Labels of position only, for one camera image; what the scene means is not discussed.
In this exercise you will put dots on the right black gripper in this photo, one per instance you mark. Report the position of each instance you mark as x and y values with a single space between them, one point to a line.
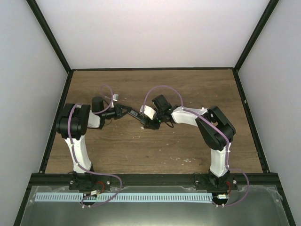
152 125

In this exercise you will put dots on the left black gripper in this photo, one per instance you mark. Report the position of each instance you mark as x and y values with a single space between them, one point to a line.
118 111

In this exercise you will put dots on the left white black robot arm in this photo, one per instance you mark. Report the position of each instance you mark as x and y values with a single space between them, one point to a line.
73 123

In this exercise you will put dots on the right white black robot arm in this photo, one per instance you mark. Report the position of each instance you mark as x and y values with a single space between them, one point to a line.
216 130

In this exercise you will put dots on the clear plastic sheet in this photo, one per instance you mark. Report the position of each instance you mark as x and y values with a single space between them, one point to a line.
249 206

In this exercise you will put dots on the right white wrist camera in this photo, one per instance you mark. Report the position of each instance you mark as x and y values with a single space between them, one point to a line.
148 111

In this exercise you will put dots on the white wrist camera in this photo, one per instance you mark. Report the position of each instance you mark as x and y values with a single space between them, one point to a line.
148 111
114 99

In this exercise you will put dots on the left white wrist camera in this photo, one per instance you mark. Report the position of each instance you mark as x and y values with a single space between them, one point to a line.
114 99

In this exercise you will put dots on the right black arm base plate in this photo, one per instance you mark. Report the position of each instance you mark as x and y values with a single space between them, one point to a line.
207 185

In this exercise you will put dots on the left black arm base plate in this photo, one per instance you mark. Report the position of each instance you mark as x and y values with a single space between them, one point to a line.
86 185

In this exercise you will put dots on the light blue slotted cable duct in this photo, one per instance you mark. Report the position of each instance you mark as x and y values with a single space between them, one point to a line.
125 197

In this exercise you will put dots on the black aluminium frame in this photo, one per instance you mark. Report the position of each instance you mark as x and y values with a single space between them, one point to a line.
265 178

